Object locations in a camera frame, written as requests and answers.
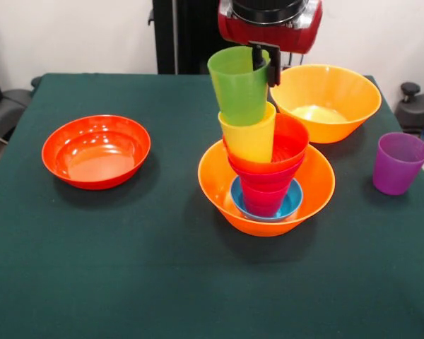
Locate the small red bowl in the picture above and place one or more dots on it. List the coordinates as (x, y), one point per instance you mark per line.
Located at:
(291, 141)

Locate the blue plastic bowl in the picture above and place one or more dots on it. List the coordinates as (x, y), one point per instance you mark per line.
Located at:
(295, 201)

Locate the wide red bowl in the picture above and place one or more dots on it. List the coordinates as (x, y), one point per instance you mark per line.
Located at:
(95, 152)

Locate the green plastic cup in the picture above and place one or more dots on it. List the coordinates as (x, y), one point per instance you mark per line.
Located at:
(238, 95)

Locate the pink plastic bowl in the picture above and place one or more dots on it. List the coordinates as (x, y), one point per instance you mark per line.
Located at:
(265, 174)

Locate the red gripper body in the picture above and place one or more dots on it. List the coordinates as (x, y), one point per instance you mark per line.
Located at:
(289, 37)

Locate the yellow plastic cup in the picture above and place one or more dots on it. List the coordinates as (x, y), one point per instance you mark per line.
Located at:
(249, 141)

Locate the black chair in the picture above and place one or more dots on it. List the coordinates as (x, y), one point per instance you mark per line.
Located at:
(3, 106)

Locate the pink plastic cup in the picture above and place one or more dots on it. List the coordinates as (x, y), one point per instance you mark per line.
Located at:
(263, 201)

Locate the large orange bowl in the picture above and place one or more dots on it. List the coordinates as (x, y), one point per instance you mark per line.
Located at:
(332, 92)
(215, 183)

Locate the dark green tablecloth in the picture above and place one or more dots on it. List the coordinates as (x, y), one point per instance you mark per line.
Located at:
(212, 300)

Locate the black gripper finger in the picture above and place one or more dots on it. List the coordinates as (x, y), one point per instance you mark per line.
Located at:
(258, 58)
(273, 69)

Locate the purple plastic cup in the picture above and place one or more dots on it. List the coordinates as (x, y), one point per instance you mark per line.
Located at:
(397, 169)

